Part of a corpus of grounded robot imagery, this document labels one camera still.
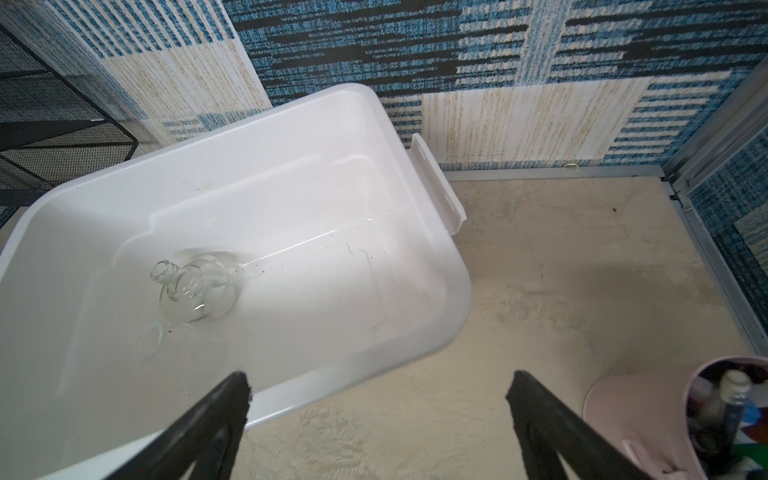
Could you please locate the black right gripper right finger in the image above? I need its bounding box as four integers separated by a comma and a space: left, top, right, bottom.
506, 370, 649, 479

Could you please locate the black wire shelf rack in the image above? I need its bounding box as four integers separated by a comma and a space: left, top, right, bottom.
1, 27, 139, 224

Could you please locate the pink metal pen bucket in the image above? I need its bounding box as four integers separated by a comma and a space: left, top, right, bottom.
582, 355, 767, 479

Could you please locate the clear glass flask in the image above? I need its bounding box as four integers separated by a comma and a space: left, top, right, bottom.
137, 253, 242, 361

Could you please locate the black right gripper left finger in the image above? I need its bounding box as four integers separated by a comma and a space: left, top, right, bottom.
109, 371, 251, 479

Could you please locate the white plastic storage bin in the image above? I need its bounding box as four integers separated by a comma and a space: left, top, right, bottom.
1, 83, 471, 479

